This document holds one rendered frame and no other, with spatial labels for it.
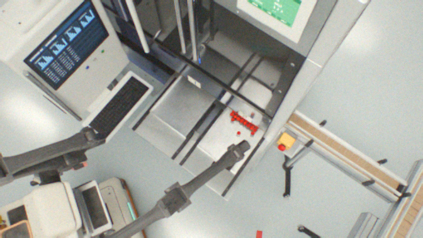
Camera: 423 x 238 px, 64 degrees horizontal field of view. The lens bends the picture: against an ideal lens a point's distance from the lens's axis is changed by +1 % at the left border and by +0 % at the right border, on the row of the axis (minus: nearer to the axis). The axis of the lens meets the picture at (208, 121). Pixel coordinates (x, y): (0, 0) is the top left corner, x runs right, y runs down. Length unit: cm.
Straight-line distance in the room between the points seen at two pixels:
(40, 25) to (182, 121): 87
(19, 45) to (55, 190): 60
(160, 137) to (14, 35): 87
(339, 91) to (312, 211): 106
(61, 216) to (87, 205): 32
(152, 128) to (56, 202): 71
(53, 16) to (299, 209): 214
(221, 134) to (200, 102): 23
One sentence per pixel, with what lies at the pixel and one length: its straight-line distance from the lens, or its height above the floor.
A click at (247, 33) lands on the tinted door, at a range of 119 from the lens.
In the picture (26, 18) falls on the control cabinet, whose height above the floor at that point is 158.
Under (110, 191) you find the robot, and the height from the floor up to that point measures 28.
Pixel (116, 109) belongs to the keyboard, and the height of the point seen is 83.
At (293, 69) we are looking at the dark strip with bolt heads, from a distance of 118.
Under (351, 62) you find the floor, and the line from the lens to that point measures 332.
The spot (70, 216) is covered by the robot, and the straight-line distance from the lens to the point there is 150.
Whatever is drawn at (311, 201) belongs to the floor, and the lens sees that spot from 284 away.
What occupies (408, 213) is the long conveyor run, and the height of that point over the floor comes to 93.
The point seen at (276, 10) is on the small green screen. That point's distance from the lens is 98.
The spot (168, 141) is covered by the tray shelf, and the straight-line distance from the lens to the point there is 192.
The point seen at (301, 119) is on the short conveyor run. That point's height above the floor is 93.
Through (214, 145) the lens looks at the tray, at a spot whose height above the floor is 88.
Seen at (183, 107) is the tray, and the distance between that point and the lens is 197.
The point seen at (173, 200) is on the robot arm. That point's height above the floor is 134.
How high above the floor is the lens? 272
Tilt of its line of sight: 72 degrees down
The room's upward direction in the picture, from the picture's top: 2 degrees counter-clockwise
